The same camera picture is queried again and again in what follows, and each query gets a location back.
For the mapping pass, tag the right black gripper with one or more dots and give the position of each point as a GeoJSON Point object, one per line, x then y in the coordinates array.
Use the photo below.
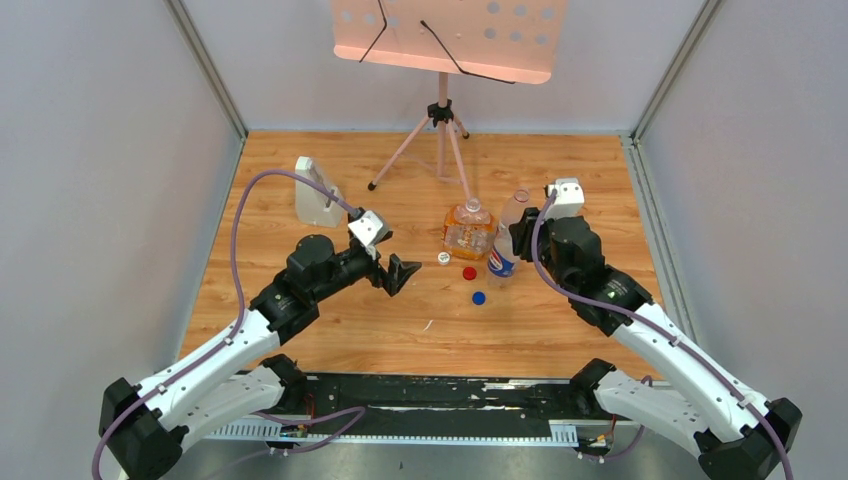
{"type": "Point", "coordinates": [522, 233]}

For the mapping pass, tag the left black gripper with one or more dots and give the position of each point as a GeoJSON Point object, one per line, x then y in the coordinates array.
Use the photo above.
{"type": "Point", "coordinates": [385, 274]}

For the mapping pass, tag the red cap water bottle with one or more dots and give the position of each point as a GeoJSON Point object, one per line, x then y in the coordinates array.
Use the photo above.
{"type": "Point", "coordinates": [514, 207]}

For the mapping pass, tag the blue label pepsi bottle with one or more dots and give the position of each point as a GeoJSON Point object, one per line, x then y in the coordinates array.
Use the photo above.
{"type": "Point", "coordinates": [501, 262]}

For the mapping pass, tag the orange label tea bottle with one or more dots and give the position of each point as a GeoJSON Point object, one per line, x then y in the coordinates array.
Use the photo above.
{"type": "Point", "coordinates": [469, 230]}

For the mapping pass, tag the red bottle cap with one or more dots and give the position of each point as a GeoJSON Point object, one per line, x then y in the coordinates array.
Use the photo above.
{"type": "Point", "coordinates": [469, 273]}

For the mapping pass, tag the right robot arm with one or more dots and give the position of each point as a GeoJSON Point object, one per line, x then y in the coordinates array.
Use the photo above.
{"type": "Point", "coordinates": [734, 431]}

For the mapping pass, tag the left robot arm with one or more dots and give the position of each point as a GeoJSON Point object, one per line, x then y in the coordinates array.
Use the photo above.
{"type": "Point", "coordinates": [147, 426]}

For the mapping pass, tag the white wedge stand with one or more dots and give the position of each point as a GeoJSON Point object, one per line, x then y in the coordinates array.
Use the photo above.
{"type": "Point", "coordinates": [312, 206]}

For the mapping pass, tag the pink music stand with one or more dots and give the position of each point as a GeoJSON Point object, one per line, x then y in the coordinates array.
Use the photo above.
{"type": "Point", "coordinates": [510, 42]}

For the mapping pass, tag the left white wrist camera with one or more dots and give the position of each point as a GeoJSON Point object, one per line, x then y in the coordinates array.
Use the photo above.
{"type": "Point", "coordinates": [368, 228]}

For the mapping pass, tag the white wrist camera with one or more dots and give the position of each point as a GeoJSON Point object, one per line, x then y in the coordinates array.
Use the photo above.
{"type": "Point", "coordinates": [568, 198]}
{"type": "Point", "coordinates": [368, 228]}

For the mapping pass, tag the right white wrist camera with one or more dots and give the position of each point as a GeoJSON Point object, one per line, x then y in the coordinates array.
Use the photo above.
{"type": "Point", "coordinates": [568, 198]}

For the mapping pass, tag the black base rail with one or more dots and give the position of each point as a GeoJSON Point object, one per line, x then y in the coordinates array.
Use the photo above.
{"type": "Point", "coordinates": [442, 406]}

